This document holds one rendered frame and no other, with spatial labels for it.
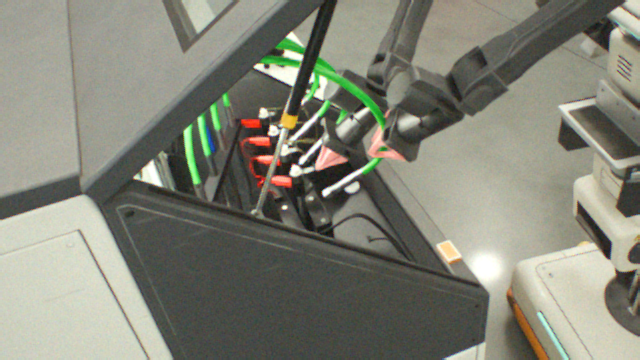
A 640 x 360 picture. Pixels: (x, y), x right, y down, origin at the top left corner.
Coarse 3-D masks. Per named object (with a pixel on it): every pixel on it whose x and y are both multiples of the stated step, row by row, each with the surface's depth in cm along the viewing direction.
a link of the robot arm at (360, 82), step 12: (336, 72) 114; (348, 72) 112; (396, 72) 113; (336, 84) 112; (360, 84) 114; (372, 84) 114; (384, 84) 114; (324, 96) 114; (336, 96) 112; (348, 96) 112; (384, 96) 118; (348, 108) 114
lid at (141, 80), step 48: (96, 0) 99; (144, 0) 86; (192, 0) 80; (240, 0) 67; (288, 0) 62; (96, 48) 87; (144, 48) 76; (192, 48) 68; (240, 48) 63; (96, 96) 78; (144, 96) 69; (192, 96) 65; (96, 144) 70; (144, 144) 66; (96, 192) 68
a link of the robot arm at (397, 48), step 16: (400, 0) 118; (416, 0) 116; (432, 0) 117; (400, 16) 116; (416, 16) 116; (400, 32) 115; (416, 32) 117; (384, 48) 117; (400, 48) 115; (384, 64) 114; (400, 64) 115; (384, 80) 114
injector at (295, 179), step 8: (296, 176) 124; (296, 184) 125; (304, 184) 127; (312, 184) 128; (296, 192) 127; (304, 192) 128; (304, 200) 130; (304, 208) 131; (304, 216) 132; (304, 224) 134
